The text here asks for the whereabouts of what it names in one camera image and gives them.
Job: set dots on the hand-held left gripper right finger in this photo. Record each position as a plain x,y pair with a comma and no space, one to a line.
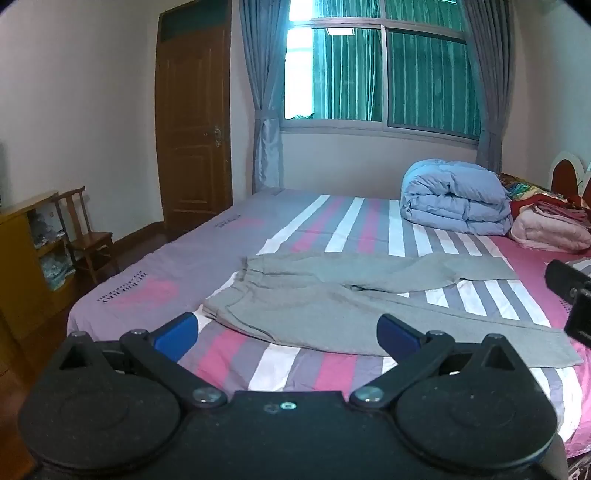
398,336

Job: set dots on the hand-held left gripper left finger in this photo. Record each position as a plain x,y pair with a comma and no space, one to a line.
178,333

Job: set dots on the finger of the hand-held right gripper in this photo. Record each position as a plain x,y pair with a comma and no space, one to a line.
581,323
565,279

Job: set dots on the grey pants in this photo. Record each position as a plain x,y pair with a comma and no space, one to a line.
369,300

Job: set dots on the folded pink blanket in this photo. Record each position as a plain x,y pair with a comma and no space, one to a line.
547,230

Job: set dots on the red and white headboard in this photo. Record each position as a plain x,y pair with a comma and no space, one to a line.
565,177

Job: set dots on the bed with striped sheet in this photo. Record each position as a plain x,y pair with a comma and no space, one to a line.
323,230

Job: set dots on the wooden chair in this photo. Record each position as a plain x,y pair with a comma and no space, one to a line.
85,235

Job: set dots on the folded light blue quilt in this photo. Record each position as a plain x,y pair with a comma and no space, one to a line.
455,196

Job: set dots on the yellow wooden cabinet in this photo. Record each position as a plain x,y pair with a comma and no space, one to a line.
27,267

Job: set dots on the grey blue curtain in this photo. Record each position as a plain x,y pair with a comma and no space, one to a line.
263,92
487,83

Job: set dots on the brown wooden door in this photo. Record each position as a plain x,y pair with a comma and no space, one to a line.
194,115

